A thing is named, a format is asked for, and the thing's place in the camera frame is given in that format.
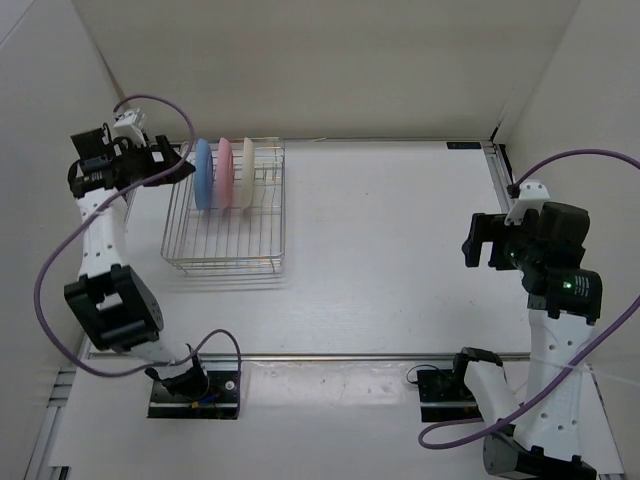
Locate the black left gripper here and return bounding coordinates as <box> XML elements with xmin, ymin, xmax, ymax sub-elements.
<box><xmin>112</xmin><ymin>135</ymin><xmax>196</xmax><ymax>187</ymax></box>

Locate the blue plastic plate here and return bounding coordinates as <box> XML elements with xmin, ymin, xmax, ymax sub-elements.
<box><xmin>193</xmin><ymin>139</ymin><xmax>214</xmax><ymax>211</ymax></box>

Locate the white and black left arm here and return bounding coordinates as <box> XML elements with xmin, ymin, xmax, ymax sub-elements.
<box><xmin>64</xmin><ymin>125</ymin><xmax>210</xmax><ymax>401</ymax></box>

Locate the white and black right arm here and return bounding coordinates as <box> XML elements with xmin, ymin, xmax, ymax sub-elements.
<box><xmin>449</xmin><ymin>201</ymin><xmax>602</xmax><ymax>479</ymax></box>

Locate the pink plastic plate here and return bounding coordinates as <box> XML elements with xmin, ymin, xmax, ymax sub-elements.
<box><xmin>215</xmin><ymin>137</ymin><xmax>234</xmax><ymax>211</ymax></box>

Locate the cream plastic plate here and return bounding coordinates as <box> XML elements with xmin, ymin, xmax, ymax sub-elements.
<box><xmin>240</xmin><ymin>137</ymin><xmax>255</xmax><ymax>210</ymax></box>

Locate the aluminium table frame rail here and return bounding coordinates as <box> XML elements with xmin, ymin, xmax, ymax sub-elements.
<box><xmin>481</xmin><ymin>141</ymin><xmax>513</xmax><ymax>213</ymax></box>

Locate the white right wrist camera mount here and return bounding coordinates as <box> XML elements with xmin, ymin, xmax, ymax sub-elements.
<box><xmin>504</xmin><ymin>180</ymin><xmax>550</xmax><ymax>226</ymax></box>

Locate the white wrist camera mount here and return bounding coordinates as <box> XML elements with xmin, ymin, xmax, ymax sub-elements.
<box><xmin>113</xmin><ymin>108</ymin><xmax>147</xmax><ymax>143</ymax></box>
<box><xmin>504</xmin><ymin>180</ymin><xmax>550</xmax><ymax>226</ymax></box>

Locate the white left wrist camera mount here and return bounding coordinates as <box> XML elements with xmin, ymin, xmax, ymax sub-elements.
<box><xmin>113</xmin><ymin>108</ymin><xmax>147</xmax><ymax>143</ymax></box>

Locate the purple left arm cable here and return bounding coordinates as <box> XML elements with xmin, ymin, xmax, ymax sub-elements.
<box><xmin>33</xmin><ymin>93</ymin><xmax>244</xmax><ymax>377</ymax></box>

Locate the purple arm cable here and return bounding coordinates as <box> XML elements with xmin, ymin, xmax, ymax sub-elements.
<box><xmin>33</xmin><ymin>93</ymin><xmax>244</xmax><ymax>377</ymax></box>
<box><xmin>417</xmin><ymin>148</ymin><xmax>640</xmax><ymax>450</ymax></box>

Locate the chrome wire dish rack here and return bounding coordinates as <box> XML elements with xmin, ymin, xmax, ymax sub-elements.
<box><xmin>161</xmin><ymin>137</ymin><xmax>286</xmax><ymax>276</ymax></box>

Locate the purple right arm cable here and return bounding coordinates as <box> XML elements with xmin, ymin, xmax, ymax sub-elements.
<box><xmin>417</xmin><ymin>148</ymin><xmax>640</xmax><ymax>450</ymax></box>

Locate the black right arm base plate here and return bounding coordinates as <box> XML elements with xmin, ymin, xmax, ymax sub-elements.
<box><xmin>405</xmin><ymin>364</ymin><xmax>481</xmax><ymax>423</ymax></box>

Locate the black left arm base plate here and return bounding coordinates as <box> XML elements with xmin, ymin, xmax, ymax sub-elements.
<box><xmin>144</xmin><ymin>356</ymin><xmax>242</xmax><ymax>420</ymax></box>

